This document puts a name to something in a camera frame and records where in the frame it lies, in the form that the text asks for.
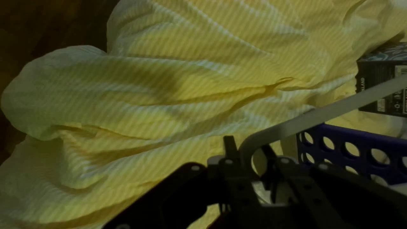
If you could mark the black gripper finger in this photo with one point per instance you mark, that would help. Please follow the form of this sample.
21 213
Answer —
232 154

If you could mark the white plastic clothes hanger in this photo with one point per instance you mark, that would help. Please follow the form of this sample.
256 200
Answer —
317 116

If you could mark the yellow striped bed duvet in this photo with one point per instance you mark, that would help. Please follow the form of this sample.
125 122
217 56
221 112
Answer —
102 126

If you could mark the patterned dark cardboard box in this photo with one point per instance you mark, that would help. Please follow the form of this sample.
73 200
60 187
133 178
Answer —
381 65

